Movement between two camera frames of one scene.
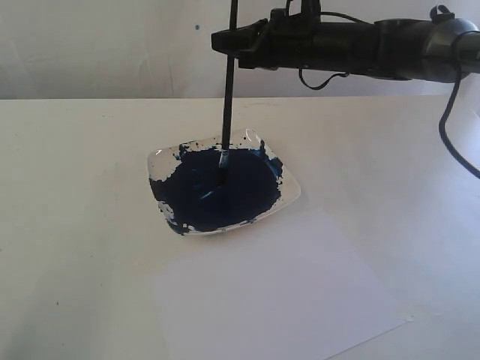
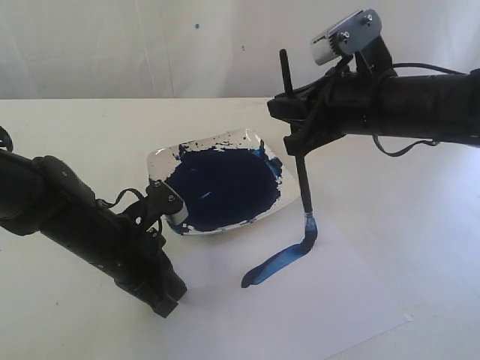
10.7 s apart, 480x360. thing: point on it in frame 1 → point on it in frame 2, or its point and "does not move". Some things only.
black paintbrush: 225,156 → 312,237
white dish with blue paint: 196,196 does not move
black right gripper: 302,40 → 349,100
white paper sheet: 288,289 does not move
